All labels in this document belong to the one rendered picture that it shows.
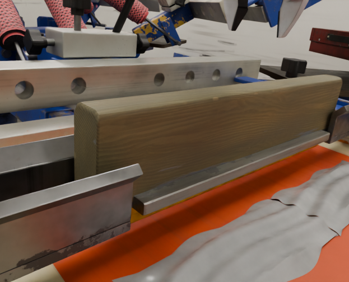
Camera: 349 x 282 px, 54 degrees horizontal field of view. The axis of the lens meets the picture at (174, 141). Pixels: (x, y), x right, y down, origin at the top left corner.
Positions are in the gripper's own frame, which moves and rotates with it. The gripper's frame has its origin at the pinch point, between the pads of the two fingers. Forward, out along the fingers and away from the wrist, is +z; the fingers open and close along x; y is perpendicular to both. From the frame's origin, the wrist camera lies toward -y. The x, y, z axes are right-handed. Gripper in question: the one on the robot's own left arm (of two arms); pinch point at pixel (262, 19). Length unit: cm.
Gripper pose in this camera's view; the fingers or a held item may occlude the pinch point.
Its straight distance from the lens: 33.3
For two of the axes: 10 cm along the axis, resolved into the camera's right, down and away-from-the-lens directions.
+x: 6.8, 3.3, -6.5
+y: -7.3, 2.0, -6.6
